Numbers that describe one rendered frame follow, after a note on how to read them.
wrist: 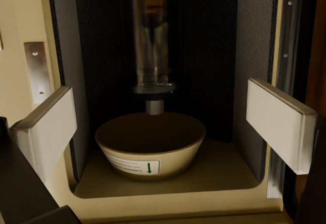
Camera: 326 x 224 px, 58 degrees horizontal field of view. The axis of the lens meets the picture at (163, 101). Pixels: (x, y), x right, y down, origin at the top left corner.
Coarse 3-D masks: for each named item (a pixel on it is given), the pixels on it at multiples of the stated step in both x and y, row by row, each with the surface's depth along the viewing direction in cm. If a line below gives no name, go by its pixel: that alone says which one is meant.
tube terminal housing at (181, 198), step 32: (32, 0) 32; (32, 32) 32; (32, 96) 35; (64, 160) 37; (96, 160) 49; (224, 160) 48; (64, 192) 39; (96, 192) 40; (128, 192) 40; (160, 192) 40; (192, 192) 40; (224, 192) 40; (256, 192) 40
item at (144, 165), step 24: (120, 120) 53; (144, 120) 55; (168, 120) 55; (192, 120) 51; (120, 144) 52; (144, 144) 54; (168, 144) 54; (192, 144) 41; (120, 168) 43; (144, 168) 41; (168, 168) 42
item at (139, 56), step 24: (120, 0) 38; (144, 0) 36; (168, 0) 37; (120, 24) 40; (144, 24) 37; (168, 24) 38; (120, 48) 42; (144, 48) 38; (168, 48) 39; (144, 72) 39; (168, 72) 40
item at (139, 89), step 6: (120, 84) 41; (180, 84) 40; (186, 84) 42; (126, 90) 40; (132, 90) 40; (138, 90) 39; (144, 90) 39; (150, 90) 39; (156, 90) 39; (162, 90) 39; (168, 90) 39; (174, 90) 40
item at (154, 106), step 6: (132, 96) 42; (138, 96) 41; (144, 96) 41; (150, 96) 40; (156, 96) 40; (162, 96) 41; (168, 96) 41; (174, 96) 42; (150, 102) 44; (156, 102) 44; (162, 102) 44; (150, 108) 44; (156, 108) 44; (162, 108) 45; (150, 114) 44; (156, 114) 44
